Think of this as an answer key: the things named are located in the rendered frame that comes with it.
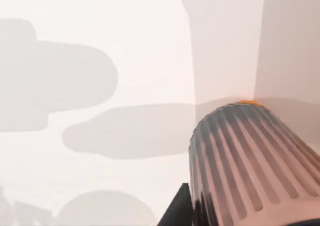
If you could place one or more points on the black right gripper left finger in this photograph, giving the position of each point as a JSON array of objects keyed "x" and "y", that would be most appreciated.
[{"x": 178, "y": 208}]

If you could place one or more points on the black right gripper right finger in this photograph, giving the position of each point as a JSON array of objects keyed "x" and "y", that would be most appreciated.
[{"x": 307, "y": 223}]

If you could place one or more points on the ribbed pink and grey cup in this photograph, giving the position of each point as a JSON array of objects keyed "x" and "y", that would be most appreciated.
[{"x": 250, "y": 166}]

